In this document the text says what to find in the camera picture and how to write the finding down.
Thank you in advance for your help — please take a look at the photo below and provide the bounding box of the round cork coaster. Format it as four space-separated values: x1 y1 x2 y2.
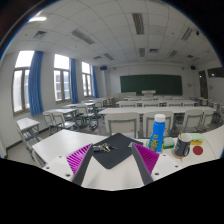
172 151 184 160

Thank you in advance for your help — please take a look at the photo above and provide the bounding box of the green yellow sponge block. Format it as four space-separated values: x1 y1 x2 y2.
189 133 204 145

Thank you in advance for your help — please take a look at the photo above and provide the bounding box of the white chair front left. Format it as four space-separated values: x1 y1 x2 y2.
105 112 140 138

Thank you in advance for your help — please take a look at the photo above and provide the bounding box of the dark blue printed mug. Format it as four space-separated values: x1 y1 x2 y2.
174 133 191 157

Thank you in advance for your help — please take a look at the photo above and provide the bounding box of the white chair front middle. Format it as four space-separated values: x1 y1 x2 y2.
143 111 174 138

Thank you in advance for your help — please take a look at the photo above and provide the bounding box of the long white desk row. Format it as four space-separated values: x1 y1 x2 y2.
99 106 215 115

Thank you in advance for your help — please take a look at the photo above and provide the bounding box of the wall speaker black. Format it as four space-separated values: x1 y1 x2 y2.
100 66 107 71

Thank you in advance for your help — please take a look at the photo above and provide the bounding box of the blue curtain middle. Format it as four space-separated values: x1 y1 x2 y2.
70 58 79 104

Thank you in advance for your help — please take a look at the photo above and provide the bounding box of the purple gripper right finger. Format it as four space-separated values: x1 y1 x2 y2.
132 143 159 185

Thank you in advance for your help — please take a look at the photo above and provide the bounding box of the white teacher podium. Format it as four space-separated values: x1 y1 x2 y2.
142 90 156 97

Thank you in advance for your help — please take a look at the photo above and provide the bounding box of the blue plastic bottle white cap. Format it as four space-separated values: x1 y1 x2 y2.
148 114 165 153

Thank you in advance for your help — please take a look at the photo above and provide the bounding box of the blue curtain left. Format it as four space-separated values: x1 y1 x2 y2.
28 51 43 116

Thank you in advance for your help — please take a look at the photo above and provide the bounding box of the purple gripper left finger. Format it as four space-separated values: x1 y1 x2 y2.
66 144 93 186

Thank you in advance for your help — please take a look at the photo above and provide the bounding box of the white chair front right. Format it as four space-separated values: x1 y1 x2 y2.
176 109 203 133

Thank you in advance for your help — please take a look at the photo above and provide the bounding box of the white chair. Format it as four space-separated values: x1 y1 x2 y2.
143 111 174 138
105 112 140 138
176 109 203 133

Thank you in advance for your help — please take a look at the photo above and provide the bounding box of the small white desk left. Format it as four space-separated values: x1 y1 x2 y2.
16 118 39 143

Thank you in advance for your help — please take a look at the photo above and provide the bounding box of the dark classroom door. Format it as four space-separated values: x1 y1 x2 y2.
198 70 208 99

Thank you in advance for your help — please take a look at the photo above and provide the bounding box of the blue curtain far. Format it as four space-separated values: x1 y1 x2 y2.
92 66 99 98

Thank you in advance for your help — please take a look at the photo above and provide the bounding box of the green chalkboard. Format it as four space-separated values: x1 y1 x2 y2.
120 74 183 95

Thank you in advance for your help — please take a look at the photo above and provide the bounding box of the bunch of keys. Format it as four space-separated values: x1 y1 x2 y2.
93 143 117 152

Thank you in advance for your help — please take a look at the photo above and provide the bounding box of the blue curtain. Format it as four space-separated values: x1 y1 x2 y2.
70 58 79 104
28 51 43 116
92 66 99 98

